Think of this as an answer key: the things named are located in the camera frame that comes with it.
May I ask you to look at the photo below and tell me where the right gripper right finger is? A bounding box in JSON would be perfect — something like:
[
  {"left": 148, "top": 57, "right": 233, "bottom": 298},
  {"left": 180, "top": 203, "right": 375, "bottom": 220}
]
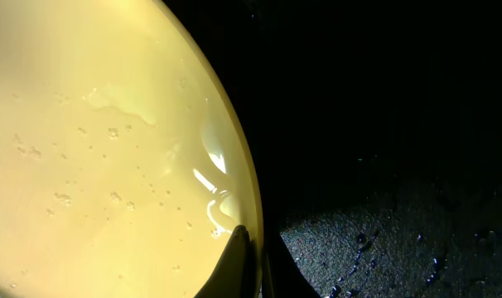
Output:
[{"left": 262, "top": 228, "right": 320, "bottom": 298}]

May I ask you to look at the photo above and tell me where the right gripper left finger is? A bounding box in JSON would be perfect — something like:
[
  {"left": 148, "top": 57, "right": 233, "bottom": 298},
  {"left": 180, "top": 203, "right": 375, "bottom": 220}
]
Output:
[{"left": 195, "top": 225, "right": 258, "bottom": 298}]

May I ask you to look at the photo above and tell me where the yellow plate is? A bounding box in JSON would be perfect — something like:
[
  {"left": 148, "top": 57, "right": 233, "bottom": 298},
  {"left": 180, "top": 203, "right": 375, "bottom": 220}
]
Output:
[{"left": 0, "top": 0, "right": 263, "bottom": 297}]

